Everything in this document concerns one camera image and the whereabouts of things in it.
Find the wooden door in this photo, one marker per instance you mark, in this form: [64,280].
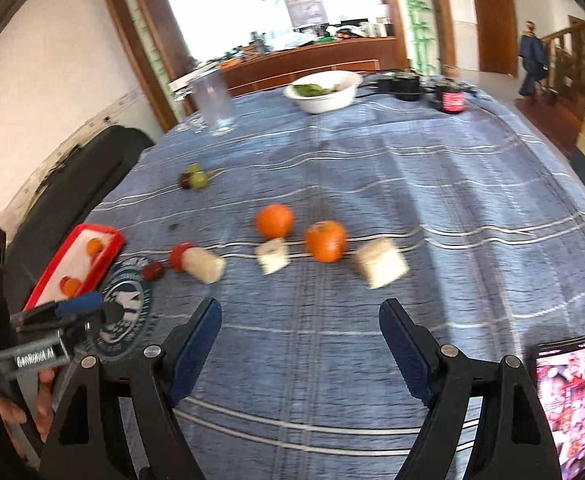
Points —
[492,25]

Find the red tomato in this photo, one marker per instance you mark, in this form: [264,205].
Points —
[177,257]

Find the dark red date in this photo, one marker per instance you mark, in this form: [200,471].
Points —
[152,271]

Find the bamboo wall decal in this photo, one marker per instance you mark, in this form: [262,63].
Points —
[417,20]

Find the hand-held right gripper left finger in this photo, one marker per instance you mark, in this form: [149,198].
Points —
[192,355]

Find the smartphone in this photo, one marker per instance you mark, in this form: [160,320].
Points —
[567,410]

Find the person's left hand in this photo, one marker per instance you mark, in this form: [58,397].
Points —
[42,410]

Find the wooden partition frame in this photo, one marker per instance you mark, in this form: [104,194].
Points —
[137,35]

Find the large green grape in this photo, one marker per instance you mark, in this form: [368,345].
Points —
[200,181]

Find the black canister red label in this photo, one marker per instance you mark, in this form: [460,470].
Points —
[450,100]

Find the red-rimmed white tray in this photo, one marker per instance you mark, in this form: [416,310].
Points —
[80,265]

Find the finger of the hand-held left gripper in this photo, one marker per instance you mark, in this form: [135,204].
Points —
[80,303]
[112,313]

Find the small green grape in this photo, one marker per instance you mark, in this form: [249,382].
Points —
[192,167]

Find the dark purple grape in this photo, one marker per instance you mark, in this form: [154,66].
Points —
[186,181]

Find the orange with green stem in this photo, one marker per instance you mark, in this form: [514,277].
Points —
[326,241]

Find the white bowl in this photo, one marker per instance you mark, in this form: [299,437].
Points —
[327,100]

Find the black power adapter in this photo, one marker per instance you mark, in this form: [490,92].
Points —
[402,87]

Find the wooden counter cabinet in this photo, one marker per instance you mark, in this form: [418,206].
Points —
[297,57]

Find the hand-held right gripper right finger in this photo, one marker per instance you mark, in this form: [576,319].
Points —
[407,355]

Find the green leafy vegetable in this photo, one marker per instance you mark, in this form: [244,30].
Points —
[307,90]

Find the clear glass pitcher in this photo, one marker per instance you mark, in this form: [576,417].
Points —
[215,105]

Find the dark blue jacket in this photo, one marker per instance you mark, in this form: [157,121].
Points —
[530,50]

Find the blue plaid tablecloth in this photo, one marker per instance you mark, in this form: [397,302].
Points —
[422,185]

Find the black leather sofa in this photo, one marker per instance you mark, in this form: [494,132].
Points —
[72,185]

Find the wooden stair railing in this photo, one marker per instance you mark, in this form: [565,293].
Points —
[567,60]

